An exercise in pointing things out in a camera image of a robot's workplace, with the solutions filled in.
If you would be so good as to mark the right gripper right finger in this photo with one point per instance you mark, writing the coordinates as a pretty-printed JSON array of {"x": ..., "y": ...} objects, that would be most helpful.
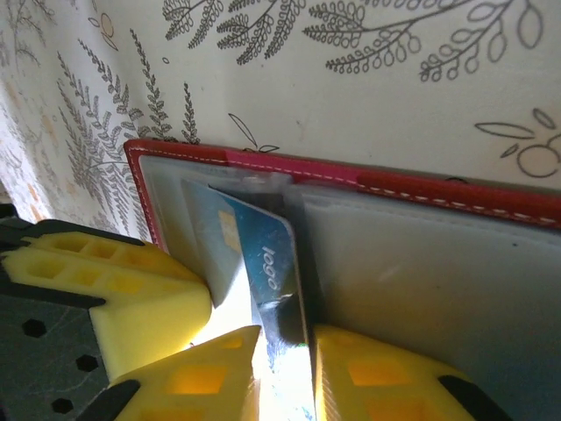
[{"x": 372, "y": 386}]

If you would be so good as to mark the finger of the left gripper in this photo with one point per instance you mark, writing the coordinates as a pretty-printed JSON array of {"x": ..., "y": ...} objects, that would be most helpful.
[
  {"x": 144, "y": 324},
  {"x": 109, "y": 254}
]

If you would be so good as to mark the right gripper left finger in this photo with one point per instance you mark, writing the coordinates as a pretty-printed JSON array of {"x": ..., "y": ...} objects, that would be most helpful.
[{"x": 197, "y": 386}]

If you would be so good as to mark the red card holder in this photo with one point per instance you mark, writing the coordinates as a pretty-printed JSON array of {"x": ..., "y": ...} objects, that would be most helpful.
[{"x": 394, "y": 285}]

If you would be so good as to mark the blue logo card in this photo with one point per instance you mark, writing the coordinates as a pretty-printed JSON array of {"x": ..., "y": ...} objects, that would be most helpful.
[{"x": 267, "y": 263}]

